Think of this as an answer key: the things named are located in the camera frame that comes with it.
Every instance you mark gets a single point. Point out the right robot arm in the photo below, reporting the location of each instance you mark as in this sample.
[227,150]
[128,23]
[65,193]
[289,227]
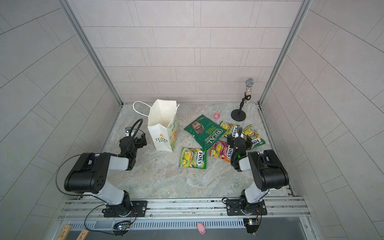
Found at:
[268,175]

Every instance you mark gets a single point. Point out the circuit board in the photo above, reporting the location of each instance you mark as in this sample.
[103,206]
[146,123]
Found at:
[251,225]
[121,228]

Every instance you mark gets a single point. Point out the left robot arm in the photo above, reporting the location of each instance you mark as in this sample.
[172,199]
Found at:
[89,176]

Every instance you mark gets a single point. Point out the aluminium rail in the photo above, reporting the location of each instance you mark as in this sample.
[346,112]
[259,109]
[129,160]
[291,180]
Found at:
[201,208]

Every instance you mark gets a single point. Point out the pink toy on rail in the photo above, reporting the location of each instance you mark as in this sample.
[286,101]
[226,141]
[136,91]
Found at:
[201,228]

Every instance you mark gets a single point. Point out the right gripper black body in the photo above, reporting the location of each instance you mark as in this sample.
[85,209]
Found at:
[233,143]

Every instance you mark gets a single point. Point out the orange pink Fox's candy bag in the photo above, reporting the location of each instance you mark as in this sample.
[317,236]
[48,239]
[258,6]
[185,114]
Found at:
[221,150]

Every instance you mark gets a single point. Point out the green REAL crisps bag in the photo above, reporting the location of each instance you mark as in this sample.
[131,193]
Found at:
[205,131]

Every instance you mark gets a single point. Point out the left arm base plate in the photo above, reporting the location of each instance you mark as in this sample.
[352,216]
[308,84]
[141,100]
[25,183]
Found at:
[133,209]

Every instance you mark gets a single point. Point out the right circuit board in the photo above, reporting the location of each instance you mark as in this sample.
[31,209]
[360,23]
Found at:
[251,225]

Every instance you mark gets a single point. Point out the wooden block right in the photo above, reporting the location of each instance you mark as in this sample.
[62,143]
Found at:
[83,235]

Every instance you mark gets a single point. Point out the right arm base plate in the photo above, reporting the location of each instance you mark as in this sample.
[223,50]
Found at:
[240,207]

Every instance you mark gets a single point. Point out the black microphone stand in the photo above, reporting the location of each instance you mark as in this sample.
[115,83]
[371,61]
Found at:
[238,114]

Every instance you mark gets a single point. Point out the white paper bag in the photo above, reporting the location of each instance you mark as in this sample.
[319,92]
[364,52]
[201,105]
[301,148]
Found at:
[163,124]

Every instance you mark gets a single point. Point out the wooden block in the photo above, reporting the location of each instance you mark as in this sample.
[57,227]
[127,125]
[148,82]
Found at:
[83,235]
[64,232]

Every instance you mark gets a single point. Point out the wooden block left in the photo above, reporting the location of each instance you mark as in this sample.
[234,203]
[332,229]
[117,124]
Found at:
[64,232]

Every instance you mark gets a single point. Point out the yellow green Fox's candy bag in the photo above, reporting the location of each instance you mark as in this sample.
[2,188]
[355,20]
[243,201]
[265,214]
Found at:
[230,129]

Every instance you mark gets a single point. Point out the pink toy on table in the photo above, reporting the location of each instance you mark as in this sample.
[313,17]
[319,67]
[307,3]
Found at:
[217,115]

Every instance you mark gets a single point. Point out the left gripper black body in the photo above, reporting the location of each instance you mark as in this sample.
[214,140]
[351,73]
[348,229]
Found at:
[139,144]

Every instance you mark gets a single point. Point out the Fox's spring tea candy bag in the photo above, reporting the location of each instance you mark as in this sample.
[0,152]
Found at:
[193,158]

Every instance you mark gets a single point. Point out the left circuit board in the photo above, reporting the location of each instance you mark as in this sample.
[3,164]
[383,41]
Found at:
[121,228]

